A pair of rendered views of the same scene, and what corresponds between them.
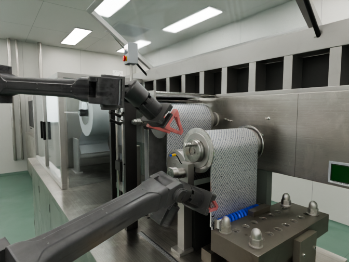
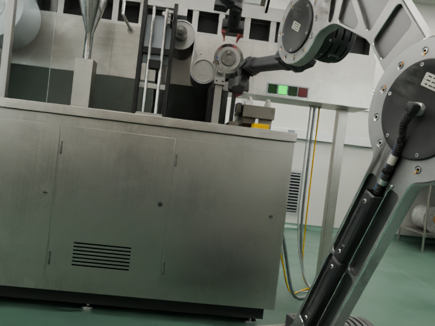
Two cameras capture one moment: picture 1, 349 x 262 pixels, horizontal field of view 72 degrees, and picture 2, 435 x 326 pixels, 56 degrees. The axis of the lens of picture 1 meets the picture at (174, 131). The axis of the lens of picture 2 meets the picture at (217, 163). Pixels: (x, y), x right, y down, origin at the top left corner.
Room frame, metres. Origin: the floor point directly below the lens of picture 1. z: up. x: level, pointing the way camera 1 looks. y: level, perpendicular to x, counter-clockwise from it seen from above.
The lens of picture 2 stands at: (-0.33, 1.68, 0.77)
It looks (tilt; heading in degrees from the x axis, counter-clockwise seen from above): 1 degrees down; 302
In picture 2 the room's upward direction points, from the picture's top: 7 degrees clockwise
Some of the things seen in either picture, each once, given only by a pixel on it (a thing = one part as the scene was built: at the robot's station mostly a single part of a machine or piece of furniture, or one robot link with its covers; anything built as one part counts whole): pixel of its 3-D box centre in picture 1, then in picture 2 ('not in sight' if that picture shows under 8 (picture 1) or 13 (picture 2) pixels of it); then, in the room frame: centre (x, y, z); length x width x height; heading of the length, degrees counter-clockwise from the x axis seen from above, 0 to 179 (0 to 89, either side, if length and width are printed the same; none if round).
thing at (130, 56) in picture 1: (129, 54); not in sight; (1.24, 0.23, 1.66); 0.07 x 0.07 x 0.10; 30
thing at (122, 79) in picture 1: (118, 93); (227, 4); (0.67, 0.16, 1.43); 0.12 x 0.12 x 0.09; 33
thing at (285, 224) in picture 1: (273, 230); (252, 115); (0.74, -0.32, 1.00); 0.40 x 0.16 x 0.06; 126
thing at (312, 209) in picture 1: (312, 207); not in sight; (0.79, -0.47, 1.05); 0.04 x 0.04 x 0.04
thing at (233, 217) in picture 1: (240, 215); not in sight; (0.79, -0.22, 1.03); 0.21 x 0.04 x 0.03; 126
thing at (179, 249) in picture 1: (182, 208); (217, 96); (0.79, -0.02, 1.05); 0.06 x 0.05 x 0.31; 126
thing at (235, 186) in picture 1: (235, 191); (234, 92); (0.80, -0.21, 1.10); 0.23 x 0.01 x 0.18; 126
